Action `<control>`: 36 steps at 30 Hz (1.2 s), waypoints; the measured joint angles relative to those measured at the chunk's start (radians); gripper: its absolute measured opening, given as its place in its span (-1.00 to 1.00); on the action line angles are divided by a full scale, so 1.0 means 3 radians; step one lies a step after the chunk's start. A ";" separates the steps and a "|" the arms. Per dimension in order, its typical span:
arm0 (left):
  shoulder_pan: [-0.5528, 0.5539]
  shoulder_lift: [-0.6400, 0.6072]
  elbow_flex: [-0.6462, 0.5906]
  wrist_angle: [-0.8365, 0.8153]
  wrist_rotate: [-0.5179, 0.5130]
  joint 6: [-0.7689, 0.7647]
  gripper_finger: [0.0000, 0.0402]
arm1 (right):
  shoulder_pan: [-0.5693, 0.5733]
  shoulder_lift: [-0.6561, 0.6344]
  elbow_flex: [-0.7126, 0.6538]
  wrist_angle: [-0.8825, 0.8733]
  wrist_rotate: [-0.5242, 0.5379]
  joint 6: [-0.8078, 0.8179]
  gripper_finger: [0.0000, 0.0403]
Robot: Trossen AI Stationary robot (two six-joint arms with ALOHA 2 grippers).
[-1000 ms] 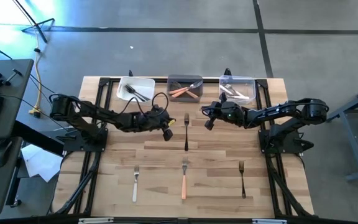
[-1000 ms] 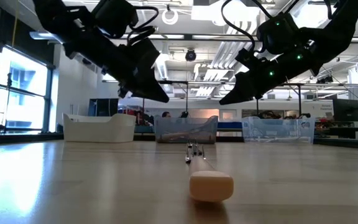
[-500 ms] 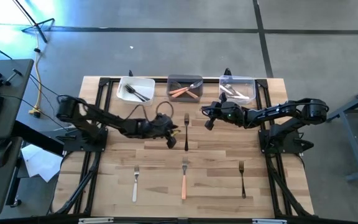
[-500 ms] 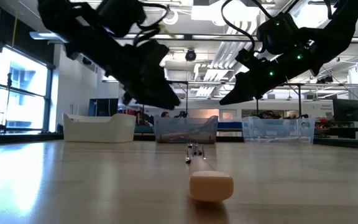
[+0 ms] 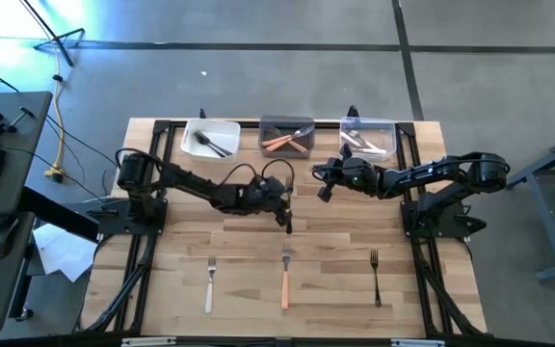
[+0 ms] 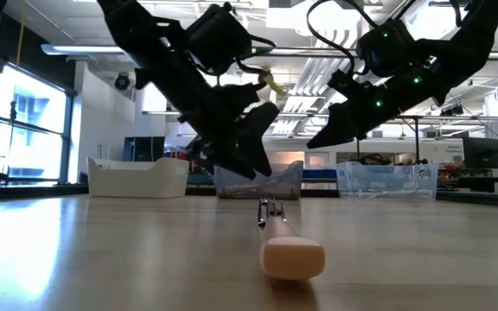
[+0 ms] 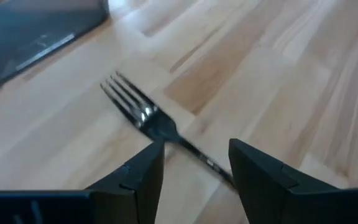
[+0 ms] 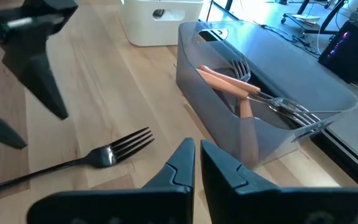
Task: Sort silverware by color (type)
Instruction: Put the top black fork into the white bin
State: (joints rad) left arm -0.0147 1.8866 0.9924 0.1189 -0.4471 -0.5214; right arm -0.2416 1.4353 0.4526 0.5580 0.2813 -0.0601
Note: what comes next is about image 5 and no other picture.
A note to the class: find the white paper sheets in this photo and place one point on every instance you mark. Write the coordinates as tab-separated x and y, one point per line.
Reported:
60	250

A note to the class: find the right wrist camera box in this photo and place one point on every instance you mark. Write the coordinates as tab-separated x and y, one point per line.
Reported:
354	174

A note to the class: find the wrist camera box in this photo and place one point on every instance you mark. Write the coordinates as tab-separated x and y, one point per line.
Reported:
268	185
354	174

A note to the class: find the silver metal bracket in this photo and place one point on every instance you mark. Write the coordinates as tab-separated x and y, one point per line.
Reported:
147	342
417	343

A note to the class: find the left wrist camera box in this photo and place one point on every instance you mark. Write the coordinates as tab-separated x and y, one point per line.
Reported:
268	185

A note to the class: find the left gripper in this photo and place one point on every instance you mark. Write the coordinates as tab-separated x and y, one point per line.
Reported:
258	202

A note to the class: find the dark grey desk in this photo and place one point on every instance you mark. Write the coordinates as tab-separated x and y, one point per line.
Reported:
17	168

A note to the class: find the black aluminium table frame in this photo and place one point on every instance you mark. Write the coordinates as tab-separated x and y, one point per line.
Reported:
251	125

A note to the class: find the blue steel-framed table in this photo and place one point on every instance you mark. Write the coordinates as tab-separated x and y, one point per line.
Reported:
554	241

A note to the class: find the clear plastic bin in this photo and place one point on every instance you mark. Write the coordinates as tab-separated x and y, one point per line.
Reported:
383	127

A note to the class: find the white plastic bin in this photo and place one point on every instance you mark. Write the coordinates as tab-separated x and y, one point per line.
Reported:
224	130

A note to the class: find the black table clamp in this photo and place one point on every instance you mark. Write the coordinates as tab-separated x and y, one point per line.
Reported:
203	114
352	112

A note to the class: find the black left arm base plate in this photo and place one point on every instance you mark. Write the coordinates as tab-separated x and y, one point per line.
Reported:
147	217

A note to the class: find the black fork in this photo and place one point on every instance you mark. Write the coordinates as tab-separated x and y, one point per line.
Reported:
374	256

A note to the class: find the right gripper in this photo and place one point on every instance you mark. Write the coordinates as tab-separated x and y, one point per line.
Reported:
371	188

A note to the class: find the black computer mouse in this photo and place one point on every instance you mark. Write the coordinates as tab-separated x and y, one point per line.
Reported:
3	238

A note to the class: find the metal fork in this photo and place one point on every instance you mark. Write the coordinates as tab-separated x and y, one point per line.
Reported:
210	144

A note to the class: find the black tripod stand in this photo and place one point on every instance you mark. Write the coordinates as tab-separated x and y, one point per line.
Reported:
55	41

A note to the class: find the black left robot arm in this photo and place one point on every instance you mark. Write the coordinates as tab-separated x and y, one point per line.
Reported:
195	185

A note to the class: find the grey translucent plastic bin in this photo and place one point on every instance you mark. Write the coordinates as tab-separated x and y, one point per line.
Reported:
287	154

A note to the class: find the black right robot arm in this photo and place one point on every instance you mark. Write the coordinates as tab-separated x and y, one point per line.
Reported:
427	176

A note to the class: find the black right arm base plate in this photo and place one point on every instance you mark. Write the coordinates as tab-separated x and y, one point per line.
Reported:
451	224

